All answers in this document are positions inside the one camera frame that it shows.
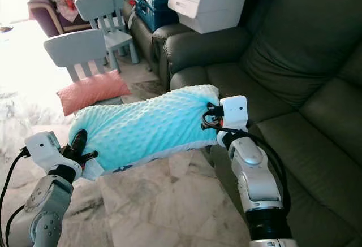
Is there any teal dotted pillow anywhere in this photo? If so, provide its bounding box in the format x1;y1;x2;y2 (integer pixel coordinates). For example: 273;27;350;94
68;84;221;181

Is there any pink dotted pillow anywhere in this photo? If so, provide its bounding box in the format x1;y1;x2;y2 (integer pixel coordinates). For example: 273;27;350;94
57;69;131;116

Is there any dark green leather sofa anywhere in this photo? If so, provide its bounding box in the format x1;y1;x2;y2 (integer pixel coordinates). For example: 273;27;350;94
127;0;362;247

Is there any white storage box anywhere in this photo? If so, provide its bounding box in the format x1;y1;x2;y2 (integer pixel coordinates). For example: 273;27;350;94
167;0;252;34

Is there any blue hard suitcase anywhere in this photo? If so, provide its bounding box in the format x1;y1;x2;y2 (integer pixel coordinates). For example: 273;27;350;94
133;0;179;33

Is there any purple armchair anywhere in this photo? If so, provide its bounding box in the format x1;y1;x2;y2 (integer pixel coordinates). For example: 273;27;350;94
27;0;136;37

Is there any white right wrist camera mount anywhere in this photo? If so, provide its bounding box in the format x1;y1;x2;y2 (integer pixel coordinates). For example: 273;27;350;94
218;96;249;147

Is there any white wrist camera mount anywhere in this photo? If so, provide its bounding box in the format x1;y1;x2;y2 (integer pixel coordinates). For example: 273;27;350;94
24;131;68;173
218;96;249;147

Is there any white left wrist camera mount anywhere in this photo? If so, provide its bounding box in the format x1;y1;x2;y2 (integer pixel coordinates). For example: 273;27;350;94
24;131;68;173

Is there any short black left arm cable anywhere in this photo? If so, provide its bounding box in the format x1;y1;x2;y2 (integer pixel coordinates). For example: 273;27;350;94
5;205;26;247

